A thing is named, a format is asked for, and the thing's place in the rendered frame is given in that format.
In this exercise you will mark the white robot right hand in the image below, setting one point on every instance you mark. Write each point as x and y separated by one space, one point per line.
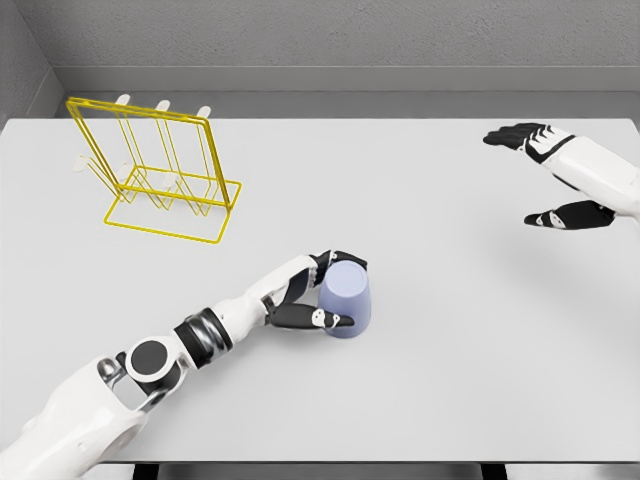
575 160

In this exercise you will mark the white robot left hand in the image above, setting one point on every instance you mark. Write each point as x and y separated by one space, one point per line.
280 282

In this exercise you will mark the lavender plastic cup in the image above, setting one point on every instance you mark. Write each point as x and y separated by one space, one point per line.
347 295

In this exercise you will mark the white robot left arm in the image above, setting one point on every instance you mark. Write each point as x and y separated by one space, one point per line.
65 420

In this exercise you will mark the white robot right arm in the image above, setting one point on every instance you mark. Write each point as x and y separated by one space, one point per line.
632 192

